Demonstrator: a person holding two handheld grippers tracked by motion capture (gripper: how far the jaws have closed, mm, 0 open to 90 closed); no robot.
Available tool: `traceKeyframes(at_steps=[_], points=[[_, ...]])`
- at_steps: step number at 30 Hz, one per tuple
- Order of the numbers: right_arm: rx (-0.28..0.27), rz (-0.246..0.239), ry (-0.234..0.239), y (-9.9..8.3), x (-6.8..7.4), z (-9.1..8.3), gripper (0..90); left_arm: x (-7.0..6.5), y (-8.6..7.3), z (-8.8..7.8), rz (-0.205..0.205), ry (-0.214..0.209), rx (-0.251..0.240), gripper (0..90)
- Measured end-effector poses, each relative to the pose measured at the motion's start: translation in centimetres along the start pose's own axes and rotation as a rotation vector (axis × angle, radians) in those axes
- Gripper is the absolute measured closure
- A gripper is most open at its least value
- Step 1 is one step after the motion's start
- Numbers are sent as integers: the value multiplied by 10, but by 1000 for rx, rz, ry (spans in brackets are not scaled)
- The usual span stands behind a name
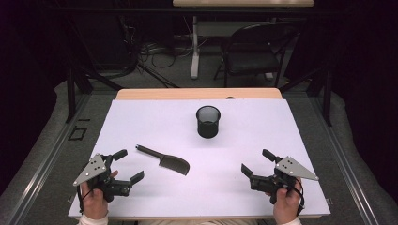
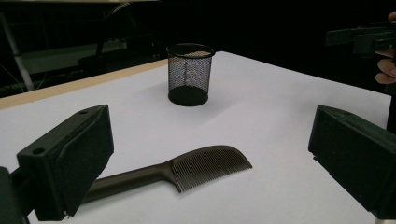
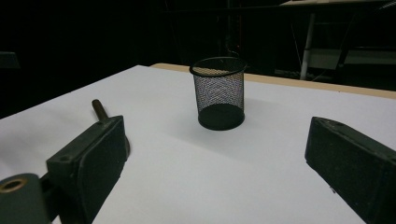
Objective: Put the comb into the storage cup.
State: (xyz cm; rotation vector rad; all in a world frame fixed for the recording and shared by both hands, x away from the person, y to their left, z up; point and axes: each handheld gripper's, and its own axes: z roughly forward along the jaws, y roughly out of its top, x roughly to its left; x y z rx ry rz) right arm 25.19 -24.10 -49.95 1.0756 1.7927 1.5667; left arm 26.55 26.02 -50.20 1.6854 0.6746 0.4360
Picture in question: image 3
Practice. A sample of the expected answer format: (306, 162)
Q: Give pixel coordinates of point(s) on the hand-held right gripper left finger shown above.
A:
(93, 161)

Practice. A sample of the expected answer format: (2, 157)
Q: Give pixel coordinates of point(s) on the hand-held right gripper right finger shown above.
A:
(351, 165)

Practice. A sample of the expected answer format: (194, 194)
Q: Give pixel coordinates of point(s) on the black mesh pen holder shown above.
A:
(221, 119)

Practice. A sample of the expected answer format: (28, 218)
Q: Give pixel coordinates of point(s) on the white table mat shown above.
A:
(186, 174)

